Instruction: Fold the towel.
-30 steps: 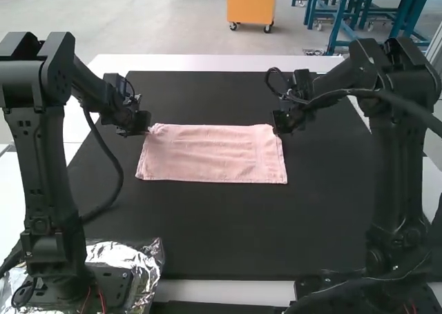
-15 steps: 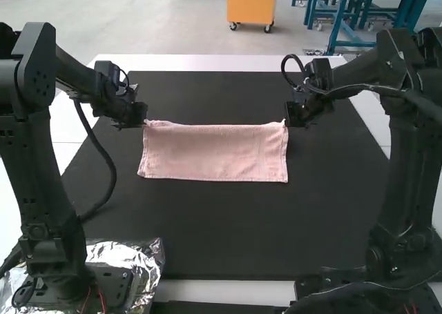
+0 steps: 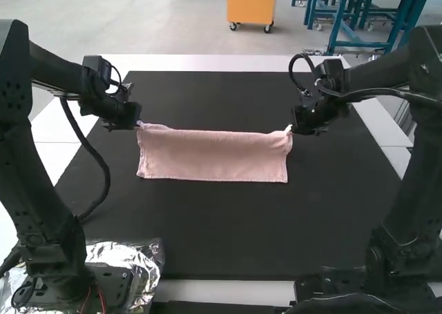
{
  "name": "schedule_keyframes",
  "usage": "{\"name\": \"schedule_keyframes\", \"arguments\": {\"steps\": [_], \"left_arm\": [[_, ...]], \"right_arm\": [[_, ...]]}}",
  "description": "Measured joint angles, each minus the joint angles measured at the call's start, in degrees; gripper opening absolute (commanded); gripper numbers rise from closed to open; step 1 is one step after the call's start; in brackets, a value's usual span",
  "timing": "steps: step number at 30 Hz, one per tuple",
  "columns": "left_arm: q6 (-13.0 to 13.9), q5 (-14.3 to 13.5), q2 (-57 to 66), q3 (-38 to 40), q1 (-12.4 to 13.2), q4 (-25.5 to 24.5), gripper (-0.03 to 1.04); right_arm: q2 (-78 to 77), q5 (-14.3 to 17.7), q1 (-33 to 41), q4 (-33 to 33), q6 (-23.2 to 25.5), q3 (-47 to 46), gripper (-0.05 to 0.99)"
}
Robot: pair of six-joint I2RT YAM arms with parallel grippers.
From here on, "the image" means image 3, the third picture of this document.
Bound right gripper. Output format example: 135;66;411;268
292;98;348;136

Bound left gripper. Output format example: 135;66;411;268
92;97;143;133

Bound pale towel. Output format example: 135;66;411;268
135;120;295;184

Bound blue workbench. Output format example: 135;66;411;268
325;0;442;55
291;0;347;30

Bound yellow wheeled cart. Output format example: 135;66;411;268
226;0;278;34

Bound black mat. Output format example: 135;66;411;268
54;70;412;281

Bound silver foil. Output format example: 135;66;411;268
0;237;166;314

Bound dark base panel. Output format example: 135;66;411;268
292;267;438;314

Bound black cable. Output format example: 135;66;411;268
59;97;112;222
288;52;320;96

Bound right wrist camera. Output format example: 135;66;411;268
315;59;347;91

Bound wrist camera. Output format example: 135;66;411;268
82;55;114;87
315;59;347;91

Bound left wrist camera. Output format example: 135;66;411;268
82;55;114;87

